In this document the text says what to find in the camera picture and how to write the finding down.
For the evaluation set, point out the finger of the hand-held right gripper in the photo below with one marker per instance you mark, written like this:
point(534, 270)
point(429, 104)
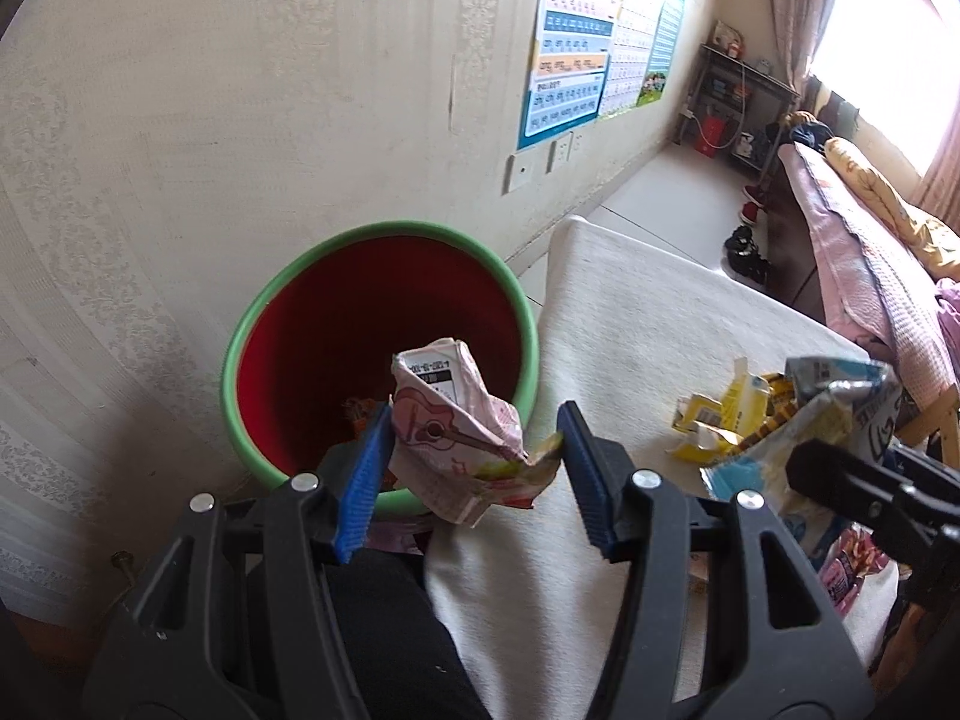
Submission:
point(832, 476)

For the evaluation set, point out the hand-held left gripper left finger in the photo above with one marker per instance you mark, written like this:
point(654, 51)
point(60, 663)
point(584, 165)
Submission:
point(364, 484)

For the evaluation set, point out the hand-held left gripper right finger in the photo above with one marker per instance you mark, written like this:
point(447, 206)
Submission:
point(592, 487)

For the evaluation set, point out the blue and white snack bag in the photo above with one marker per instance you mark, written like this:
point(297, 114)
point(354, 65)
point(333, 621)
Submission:
point(840, 397)

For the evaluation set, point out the pink snack bag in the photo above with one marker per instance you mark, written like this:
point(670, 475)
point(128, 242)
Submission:
point(847, 574)

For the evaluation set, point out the pink drink carton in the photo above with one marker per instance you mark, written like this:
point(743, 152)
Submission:
point(442, 420)

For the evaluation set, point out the red trash bin green rim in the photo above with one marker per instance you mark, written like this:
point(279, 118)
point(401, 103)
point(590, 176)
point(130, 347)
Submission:
point(330, 330)

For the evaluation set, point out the torn yellow drink carton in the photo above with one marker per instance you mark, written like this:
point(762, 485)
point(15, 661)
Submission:
point(712, 412)

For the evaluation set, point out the white table cloth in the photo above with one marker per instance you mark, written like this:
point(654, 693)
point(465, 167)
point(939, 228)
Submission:
point(637, 330)

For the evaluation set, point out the bed with pink blanket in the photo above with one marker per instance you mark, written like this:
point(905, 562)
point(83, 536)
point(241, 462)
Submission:
point(847, 255)

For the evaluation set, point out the black shoe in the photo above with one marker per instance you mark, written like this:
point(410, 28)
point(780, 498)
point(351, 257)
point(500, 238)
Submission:
point(754, 268)
point(741, 242)

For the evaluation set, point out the red shoe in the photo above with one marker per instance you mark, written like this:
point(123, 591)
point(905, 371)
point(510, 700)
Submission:
point(756, 193)
point(751, 214)

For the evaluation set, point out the yellow patterned quilt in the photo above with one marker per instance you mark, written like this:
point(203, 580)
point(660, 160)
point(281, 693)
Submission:
point(900, 202)

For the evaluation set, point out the dark clothes pile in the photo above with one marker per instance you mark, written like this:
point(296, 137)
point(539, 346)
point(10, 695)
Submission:
point(808, 131)

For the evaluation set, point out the red bucket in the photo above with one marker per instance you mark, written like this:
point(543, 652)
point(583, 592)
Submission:
point(711, 136)

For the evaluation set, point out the metal shelf rack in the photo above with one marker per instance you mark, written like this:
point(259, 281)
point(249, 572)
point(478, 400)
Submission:
point(757, 79)

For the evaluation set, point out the pink patterned curtain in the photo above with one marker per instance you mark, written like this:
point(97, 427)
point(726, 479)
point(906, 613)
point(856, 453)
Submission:
point(802, 7)

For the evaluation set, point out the white blank wall plate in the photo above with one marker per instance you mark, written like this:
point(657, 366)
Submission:
point(519, 173)

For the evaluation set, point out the white wall socket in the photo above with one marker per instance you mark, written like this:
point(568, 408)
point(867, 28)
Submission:
point(576, 145)
point(559, 156)

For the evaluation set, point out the blue bordered wall poster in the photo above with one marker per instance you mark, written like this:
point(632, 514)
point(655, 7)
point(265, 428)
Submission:
point(566, 52)

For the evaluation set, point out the green bordered wall poster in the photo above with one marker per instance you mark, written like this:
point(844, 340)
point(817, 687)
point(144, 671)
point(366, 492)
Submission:
point(667, 37)

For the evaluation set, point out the white grid wall poster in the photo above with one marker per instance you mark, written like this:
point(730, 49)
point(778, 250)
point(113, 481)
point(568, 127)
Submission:
point(637, 30)

